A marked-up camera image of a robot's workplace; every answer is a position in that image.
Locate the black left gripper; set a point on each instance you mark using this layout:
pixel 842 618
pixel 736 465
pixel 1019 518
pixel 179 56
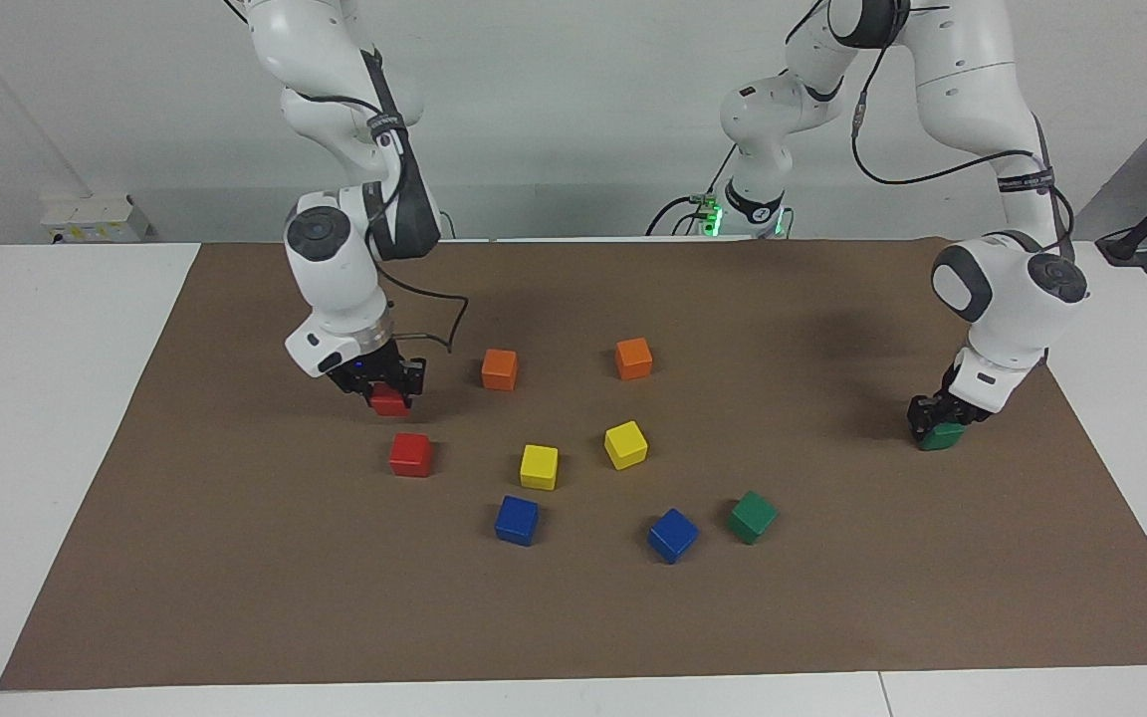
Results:
pixel 957 403

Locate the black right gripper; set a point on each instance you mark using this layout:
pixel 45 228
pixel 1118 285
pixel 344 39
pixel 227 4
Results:
pixel 374 368

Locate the red wooden cube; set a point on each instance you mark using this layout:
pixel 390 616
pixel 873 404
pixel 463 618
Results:
pixel 411 454
pixel 389 403

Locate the green wooden cube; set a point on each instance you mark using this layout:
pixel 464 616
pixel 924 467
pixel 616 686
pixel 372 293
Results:
pixel 752 517
pixel 940 438

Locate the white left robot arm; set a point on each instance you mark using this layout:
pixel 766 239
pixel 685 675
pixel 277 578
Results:
pixel 1012 289

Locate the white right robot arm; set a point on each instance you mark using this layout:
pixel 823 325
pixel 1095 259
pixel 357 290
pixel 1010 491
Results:
pixel 335 279

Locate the orange wooden cube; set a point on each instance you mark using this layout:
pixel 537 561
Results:
pixel 633 358
pixel 499 368

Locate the yellow wooden cube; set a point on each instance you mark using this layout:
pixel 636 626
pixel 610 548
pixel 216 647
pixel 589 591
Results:
pixel 625 444
pixel 539 466

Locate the blue wooden cube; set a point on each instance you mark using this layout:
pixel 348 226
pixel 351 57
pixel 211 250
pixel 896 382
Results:
pixel 672 535
pixel 517 520

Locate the brown table mat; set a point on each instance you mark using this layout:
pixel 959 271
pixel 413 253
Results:
pixel 832 597

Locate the white power strip box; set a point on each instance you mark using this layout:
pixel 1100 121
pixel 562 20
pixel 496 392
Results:
pixel 96 221

